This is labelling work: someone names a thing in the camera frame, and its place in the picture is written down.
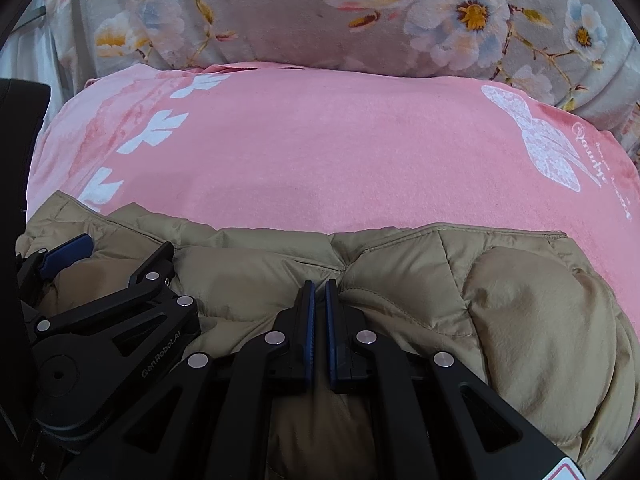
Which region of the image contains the khaki quilted jacket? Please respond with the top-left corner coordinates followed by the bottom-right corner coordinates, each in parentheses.
top-left (16, 192), bottom-right (639, 479)

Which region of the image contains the pink fleece blanket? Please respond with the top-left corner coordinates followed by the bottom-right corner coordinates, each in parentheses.
top-left (27, 63), bottom-right (639, 321)

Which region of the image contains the white satin curtain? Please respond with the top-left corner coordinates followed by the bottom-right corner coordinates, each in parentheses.
top-left (1, 0), bottom-right (63, 90)

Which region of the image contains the grey floral quilt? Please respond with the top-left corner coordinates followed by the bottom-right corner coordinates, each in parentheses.
top-left (44, 0), bottom-right (639, 158)

